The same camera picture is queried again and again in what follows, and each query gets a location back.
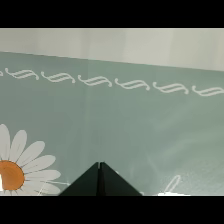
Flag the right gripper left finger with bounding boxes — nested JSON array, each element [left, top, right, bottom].
[[58, 161, 101, 197]]

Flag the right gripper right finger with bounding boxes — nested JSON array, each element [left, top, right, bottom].
[[99, 162, 143, 197]]

